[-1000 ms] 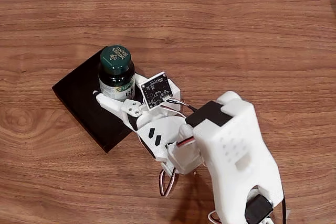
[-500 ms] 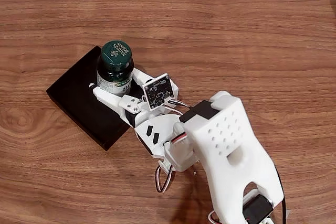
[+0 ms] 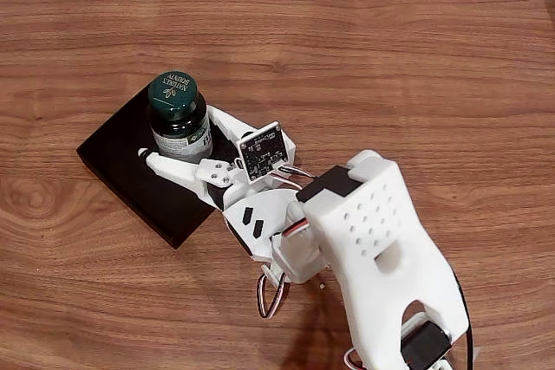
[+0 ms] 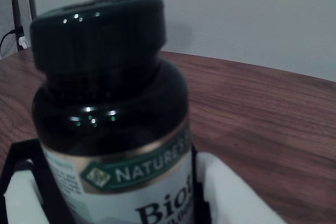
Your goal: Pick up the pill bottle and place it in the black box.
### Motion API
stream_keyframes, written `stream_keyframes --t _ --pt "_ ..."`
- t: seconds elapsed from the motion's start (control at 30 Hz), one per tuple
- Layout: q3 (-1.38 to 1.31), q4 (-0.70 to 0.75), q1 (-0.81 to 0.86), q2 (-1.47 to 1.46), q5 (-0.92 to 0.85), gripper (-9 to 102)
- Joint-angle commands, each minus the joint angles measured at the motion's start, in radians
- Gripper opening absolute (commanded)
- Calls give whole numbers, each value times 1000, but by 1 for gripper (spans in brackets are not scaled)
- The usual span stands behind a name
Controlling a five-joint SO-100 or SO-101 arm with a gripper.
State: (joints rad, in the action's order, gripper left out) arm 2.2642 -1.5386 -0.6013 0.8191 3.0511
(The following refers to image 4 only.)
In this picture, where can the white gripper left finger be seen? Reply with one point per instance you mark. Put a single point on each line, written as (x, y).
(18, 197)

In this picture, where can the black stand pole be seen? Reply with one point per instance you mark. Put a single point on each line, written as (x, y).
(16, 11)

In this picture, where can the brown pill bottle green cap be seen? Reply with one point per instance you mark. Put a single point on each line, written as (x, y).
(110, 119)

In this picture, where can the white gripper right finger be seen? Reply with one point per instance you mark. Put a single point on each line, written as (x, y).
(231, 200)

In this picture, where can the small white plug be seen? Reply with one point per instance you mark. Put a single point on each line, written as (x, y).
(22, 42)

